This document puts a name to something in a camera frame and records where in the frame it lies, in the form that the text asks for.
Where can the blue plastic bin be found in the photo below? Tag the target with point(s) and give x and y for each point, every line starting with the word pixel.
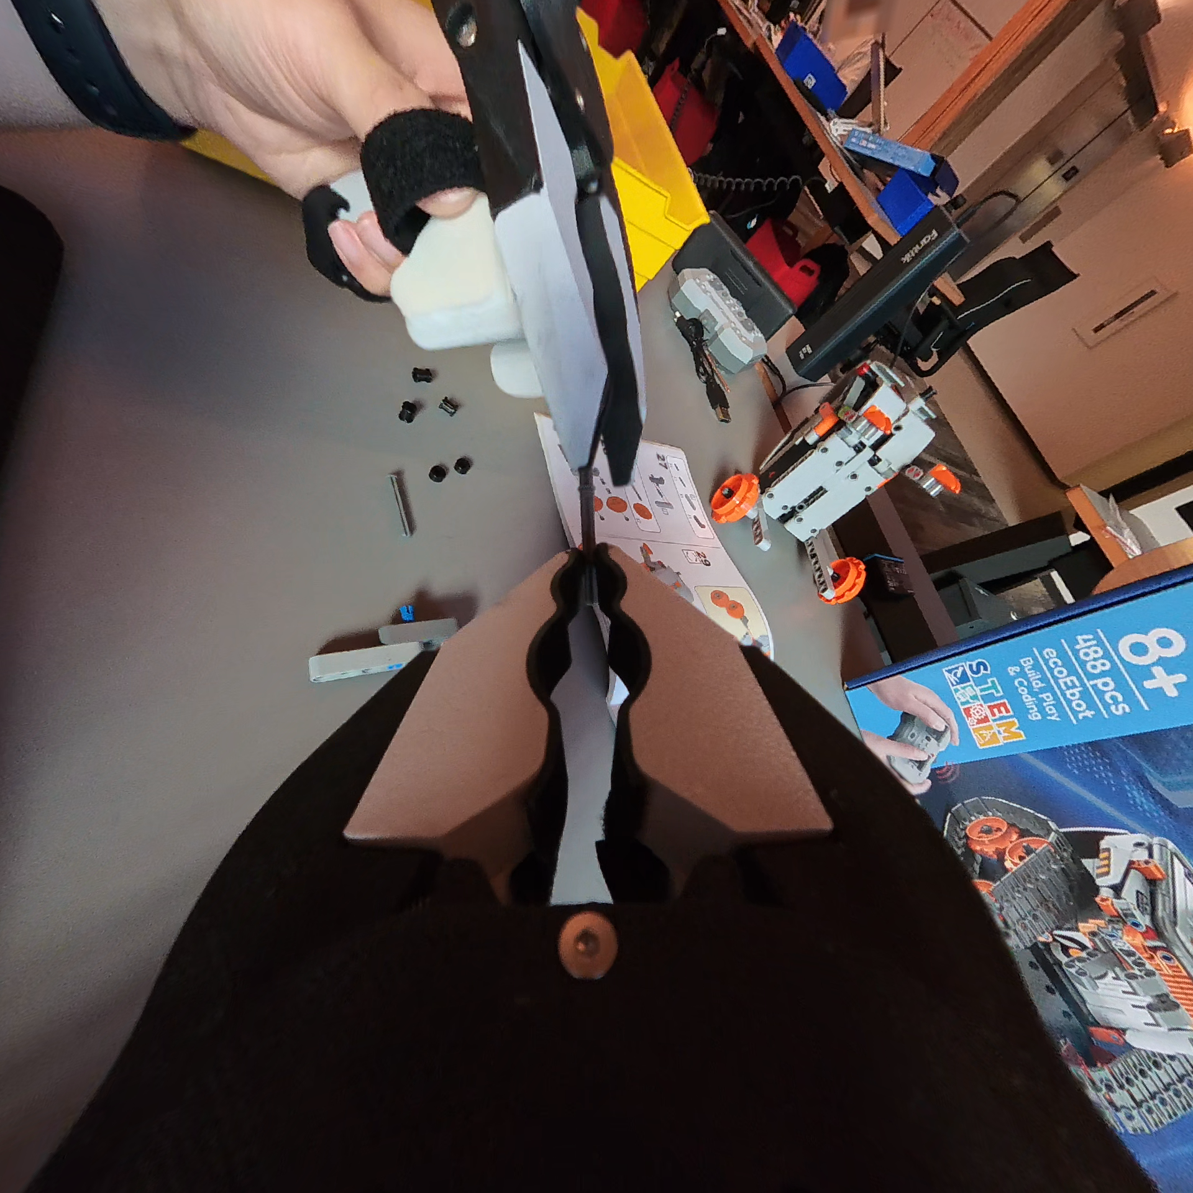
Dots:
pixel 914 196
pixel 812 65

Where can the partly built toy robot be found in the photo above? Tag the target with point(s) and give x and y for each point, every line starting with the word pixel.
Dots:
pixel 849 456

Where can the grey battery box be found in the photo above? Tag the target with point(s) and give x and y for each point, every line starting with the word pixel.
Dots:
pixel 718 317

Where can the instruction booklet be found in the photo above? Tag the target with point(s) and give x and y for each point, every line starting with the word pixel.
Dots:
pixel 653 522

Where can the black box device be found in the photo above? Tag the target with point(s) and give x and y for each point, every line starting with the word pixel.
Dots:
pixel 746 252

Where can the grey desk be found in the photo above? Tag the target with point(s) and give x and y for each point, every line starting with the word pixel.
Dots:
pixel 187 466

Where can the black wristband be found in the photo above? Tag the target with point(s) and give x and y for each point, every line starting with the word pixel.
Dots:
pixel 94 75

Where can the blue robot kit box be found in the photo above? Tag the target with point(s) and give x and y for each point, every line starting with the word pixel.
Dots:
pixel 1063 820

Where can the black upright device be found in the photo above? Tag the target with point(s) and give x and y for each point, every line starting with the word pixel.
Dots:
pixel 877 289

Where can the yellow plastic parts bin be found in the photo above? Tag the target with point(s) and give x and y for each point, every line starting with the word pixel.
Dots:
pixel 653 168

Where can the person's left hand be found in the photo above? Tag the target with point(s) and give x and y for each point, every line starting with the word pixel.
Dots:
pixel 281 75

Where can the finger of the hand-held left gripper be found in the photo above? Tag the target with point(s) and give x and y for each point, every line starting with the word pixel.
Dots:
pixel 559 280

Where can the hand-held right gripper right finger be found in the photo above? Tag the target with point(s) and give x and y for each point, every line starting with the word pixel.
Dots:
pixel 718 746

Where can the grey beam with blue pin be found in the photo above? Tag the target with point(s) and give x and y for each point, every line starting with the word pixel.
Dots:
pixel 383 648

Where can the wooden desk with black legs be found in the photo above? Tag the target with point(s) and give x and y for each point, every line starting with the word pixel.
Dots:
pixel 896 112

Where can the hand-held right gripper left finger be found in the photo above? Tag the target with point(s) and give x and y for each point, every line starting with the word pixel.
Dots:
pixel 457 746

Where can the red bag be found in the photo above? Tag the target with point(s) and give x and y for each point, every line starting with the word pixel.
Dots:
pixel 690 112
pixel 793 271

